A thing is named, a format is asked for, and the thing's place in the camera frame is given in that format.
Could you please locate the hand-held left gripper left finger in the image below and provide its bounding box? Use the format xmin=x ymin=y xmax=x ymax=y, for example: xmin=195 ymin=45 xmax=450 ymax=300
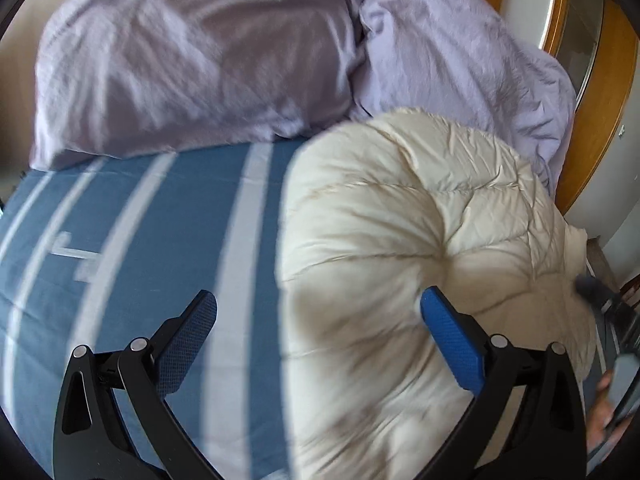
xmin=52 ymin=290 xmax=221 ymax=480

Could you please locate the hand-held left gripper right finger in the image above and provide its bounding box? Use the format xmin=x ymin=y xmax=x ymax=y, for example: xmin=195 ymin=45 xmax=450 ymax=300
xmin=420 ymin=286 xmax=588 ymax=480

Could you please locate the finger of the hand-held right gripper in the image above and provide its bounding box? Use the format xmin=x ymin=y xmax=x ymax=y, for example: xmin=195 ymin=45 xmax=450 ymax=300
xmin=575 ymin=274 xmax=608 ymax=306

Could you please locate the cream quilted puffer jacket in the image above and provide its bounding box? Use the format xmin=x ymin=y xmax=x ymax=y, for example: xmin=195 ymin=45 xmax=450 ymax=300
xmin=274 ymin=106 xmax=601 ymax=480

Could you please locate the person's right hand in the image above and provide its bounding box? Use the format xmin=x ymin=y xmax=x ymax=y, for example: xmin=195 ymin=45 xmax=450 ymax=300
xmin=587 ymin=367 xmax=626 ymax=456

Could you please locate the blue striped bed sheet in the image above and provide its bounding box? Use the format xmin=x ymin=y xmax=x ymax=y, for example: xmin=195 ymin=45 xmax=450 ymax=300
xmin=0 ymin=137 xmax=621 ymax=480

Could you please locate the wooden headboard cabinet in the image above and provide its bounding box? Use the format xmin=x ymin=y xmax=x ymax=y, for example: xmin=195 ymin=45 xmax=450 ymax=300
xmin=445 ymin=0 xmax=640 ymax=216

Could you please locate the lavender pillow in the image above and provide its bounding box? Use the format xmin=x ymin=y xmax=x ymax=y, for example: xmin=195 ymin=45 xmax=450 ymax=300
xmin=30 ymin=0 xmax=368 ymax=171
xmin=350 ymin=0 xmax=578 ymax=196

